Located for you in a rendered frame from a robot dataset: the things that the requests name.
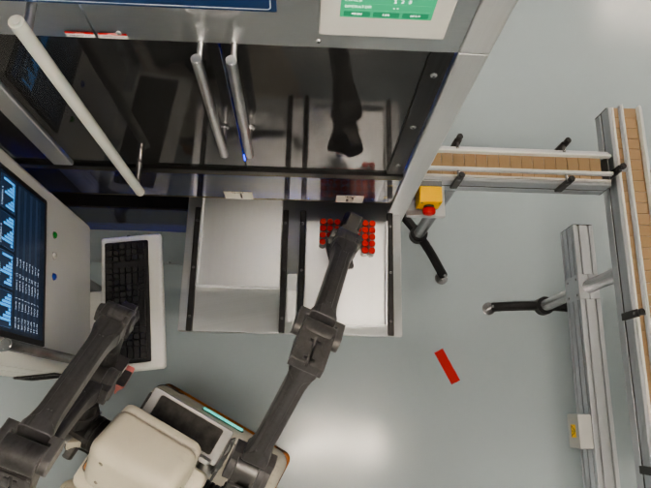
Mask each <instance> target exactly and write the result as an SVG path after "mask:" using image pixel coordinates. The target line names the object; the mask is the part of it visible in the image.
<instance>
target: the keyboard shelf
mask: <svg viewBox="0 0 651 488"><path fill-rule="evenodd" d="M139 240H147V241H148V264H149V298H150V331H151V361H148V362H139V363H129V364H128V365H129V366H132V367H134V368H135V371H134V372H137V371H147V370H156V369H164V368H166V367H167V347H166V320H165V293H164V265H163V238H162V235H161V234H160V233H153V234H143V235H132V236H121V237H111V238H104V239H102V291H92V292H90V333H91V330H92V327H93V324H94V322H95V320H94V316H95V312H96V310H97V308H98V306H99V305H100V304H101V303H105V304H106V281H105V244H106V243H117V242H128V241H139ZM128 365H127V366H128ZM127 366H126V367H125V369H126V368H127ZM125 369H124V370H125ZM124 370H123V372H124ZM123 372H122V373H123Z"/></svg>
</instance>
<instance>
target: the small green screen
mask: <svg viewBox="0 0 651 488"><path fill-rule="evenodd" d="M457 1H458V0H321V2H320V22H319V33H320V34H322V35H345V36H368V37H392V38H415V39H438V40H442V39H444V36H445V34H446V31H447V28H448V26H449V23H450V19H451V16H452V14H453V11H454V8H455V6H456V3H457Z"/></svg>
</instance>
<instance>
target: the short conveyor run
mask: <svg viewBox="0 0 651 488"><path fill-rule="evenodd" d="M462 139H463V135H462V134H458V135H457V136H456V138H455V139H454V140H453V142H452V144H451V146H441V147H440V149H439V151H438V153H437V155H436V157H435V159H434V160H433V162H432V164H431V166H430V168H429V170H428V172H427V173H426V175H425V176H424V178H423V180H439V181H442V186H444V188H445V190H452V191H481V192H510V193H539V194H568V195H598V196H599V195H601V194H602V193H603V192H605V191H606V190H608V189H609V188H610V187H611V180H610V176H612V175H613V173H614V172H613V171H609V165H608V159H609V158H610V157H611V154H608V153H607V152H598V151H571V150H566V147H567V146H568V145H569V144H570V143H571V141H572V140H571V139H570V138H569V137H566V138H565V139H564V141H562V142H561V143H560V144H559V145H558V146H557V147H556V148H555V149H554V150H543V149H516V148H488V147H461V146H459V144H460V142H461V141H462Z"/></svg>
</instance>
